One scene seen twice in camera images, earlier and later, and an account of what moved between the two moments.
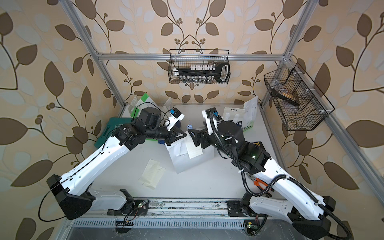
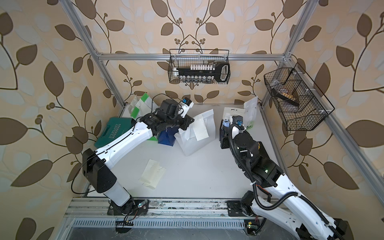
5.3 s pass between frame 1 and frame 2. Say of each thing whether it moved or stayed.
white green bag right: stayed
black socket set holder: stayed
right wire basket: stayed
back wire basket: stayed
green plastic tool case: stayed
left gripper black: moved
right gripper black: moved
